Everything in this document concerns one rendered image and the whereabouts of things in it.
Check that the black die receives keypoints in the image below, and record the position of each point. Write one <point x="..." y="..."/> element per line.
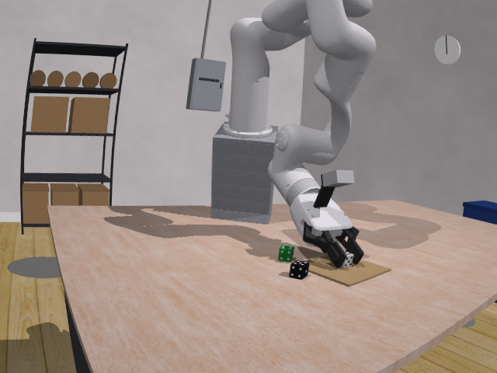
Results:
<point x="299" y="269"/>

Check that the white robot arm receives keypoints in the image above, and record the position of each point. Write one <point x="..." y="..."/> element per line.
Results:
<point x="349" y="48"/>

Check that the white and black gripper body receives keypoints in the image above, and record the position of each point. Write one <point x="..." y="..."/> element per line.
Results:
<point x="330" y="218"/>

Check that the green die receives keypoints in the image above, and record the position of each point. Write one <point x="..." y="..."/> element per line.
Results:
<point x="286" y="253"/>

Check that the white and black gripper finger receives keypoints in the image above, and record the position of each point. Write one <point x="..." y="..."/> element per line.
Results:
<point x="327" y="245"/>
<point x="351" y="245"/>

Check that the tan flat mat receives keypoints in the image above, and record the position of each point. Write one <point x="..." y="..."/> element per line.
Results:
<point x="363" y="271"/>

